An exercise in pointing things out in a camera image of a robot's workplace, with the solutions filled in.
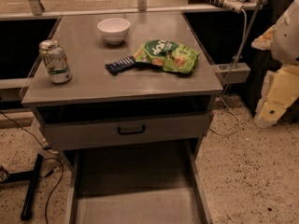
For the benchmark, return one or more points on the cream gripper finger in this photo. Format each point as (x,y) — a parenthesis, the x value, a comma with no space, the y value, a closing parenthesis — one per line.
(264,41)
(280,90)

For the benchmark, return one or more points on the green rice chip bag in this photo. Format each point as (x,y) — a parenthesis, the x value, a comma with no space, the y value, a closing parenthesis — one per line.
(170,56)

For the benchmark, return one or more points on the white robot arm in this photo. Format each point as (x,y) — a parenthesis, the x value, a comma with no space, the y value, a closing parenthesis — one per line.
(282,39)

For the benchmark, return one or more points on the grey drawer cabinet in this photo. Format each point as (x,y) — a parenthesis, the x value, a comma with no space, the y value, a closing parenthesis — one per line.
(88,53)

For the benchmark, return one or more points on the open grey middle drawer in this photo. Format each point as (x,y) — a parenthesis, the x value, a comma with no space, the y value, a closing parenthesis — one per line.
(153,183)

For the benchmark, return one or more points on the grey top drawer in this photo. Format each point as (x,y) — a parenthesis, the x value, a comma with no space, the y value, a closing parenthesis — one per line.
(78,126)

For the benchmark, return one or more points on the dark blue snack bar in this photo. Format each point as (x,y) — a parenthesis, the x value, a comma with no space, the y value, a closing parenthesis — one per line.
(120,65)

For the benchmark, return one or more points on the white ceramic bowl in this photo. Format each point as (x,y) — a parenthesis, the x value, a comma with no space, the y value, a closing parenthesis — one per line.
(114,30)

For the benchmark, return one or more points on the green white soda can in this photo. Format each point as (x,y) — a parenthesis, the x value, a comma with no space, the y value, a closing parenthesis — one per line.
(55,61)

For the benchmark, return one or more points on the black stand base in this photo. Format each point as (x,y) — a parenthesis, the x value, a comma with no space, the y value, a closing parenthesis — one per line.
(30,176)

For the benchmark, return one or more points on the grey side bracket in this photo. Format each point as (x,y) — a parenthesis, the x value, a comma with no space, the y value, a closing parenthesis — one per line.
(228,75)

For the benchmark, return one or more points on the black drawer handle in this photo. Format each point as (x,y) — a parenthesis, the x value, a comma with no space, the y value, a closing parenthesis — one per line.
(131,130)

